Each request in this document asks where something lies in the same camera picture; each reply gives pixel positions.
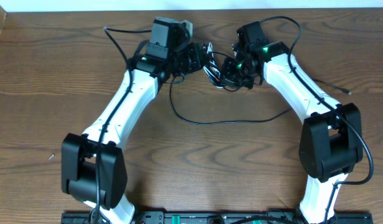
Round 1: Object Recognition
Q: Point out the long black usb cable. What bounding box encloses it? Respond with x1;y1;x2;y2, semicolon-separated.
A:
168;76;353;126

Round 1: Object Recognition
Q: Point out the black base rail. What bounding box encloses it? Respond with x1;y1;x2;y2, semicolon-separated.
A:
60;209;374;224

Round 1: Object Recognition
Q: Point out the white usb cable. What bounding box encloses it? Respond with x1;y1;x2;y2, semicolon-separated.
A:
203;42;225;90

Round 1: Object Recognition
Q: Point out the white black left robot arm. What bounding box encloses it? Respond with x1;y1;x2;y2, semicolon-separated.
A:
62;17;203;223

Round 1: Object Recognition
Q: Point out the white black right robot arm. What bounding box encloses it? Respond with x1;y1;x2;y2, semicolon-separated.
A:
220;22;363;223

